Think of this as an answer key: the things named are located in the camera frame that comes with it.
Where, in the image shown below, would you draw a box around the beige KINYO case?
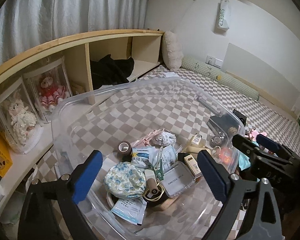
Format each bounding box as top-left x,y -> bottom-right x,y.
182,145 -> 211,159

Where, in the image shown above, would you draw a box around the floral fabric pouch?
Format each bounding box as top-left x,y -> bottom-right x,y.
104,162 -> 147,199

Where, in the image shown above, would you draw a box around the white clear plastic box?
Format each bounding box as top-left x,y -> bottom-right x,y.
161,161 -> 195,198

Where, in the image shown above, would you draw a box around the pink bunny hand mirror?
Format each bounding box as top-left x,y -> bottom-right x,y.
248,129 -> 267,141

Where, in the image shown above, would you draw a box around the teal wet wipes pack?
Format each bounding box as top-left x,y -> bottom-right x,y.
238,152 -> 251,171

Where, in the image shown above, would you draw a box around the black box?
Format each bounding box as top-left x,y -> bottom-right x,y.
232,109 -> 247,126

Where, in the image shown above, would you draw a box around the red snack packet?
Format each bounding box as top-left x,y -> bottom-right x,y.
218,148 -> 232,165

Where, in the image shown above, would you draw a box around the white cream small box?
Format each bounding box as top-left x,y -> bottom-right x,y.
184,154 -> 202,179

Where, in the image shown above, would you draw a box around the white dress doll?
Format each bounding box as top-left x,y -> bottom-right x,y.
4,91 -> 37,146

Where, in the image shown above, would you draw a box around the green bolster pillow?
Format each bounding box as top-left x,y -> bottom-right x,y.
181,56 -> 260,101

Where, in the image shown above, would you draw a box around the brown tape roll in bin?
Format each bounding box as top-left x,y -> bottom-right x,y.
117,141 -> 132,157

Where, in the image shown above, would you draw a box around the checkered bed sheet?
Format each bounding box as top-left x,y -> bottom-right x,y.
34,66 -> 300,239

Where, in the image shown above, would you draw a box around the clear plastic storage bin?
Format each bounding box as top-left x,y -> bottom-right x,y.
51,77 -> 244,239

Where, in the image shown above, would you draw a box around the white blue mask packet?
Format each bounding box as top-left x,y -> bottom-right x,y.
131,146 -> 155,168

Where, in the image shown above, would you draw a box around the green clothes clip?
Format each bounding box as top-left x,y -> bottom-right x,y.
144,158 -> 164,181

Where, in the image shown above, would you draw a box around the red dress doll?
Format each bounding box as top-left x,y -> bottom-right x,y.
39,76 -> 70,112

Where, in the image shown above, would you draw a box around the pink scissors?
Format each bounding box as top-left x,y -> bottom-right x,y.
131,128 -> 164,148

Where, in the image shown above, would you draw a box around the wooden bedside shelf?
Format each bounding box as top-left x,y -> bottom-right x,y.
0,29 -> 165,223

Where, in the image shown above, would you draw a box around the white fluffy pillow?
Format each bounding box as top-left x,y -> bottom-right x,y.
161,31 -> 184,71

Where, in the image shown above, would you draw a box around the white hanging paper bag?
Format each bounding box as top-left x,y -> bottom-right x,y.
216,0 -> 231,31

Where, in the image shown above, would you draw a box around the black clothing on shelf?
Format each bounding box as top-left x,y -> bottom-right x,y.
90,54 -> 134,89

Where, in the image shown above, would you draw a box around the grey window curtain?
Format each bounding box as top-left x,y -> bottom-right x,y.
0,0 -> 148,65

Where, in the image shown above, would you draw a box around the wall power outlet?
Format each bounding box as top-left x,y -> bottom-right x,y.
205,55 -> 223,69

